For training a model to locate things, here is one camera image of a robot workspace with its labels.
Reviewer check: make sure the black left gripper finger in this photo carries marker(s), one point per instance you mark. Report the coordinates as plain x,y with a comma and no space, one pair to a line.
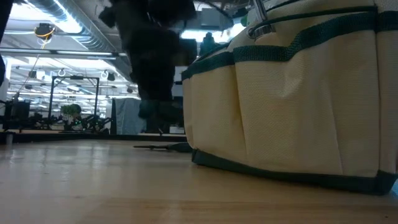
161,110

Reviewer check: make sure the beige green-trimmed gardening bag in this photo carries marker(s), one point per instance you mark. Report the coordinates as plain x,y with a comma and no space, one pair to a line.
295,109

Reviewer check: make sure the grey partition panel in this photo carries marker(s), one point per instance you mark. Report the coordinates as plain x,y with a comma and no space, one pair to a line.
129,116

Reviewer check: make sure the green leafy plant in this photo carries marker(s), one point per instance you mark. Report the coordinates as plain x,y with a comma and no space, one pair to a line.
71,111

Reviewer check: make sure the black equipment rack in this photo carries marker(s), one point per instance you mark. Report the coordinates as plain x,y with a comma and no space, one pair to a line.
18,113

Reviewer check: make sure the black metal table frame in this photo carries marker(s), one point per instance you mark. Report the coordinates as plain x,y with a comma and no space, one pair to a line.
93,137

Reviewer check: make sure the black metal frame stand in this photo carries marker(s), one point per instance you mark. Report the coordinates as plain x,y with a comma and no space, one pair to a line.
74,77

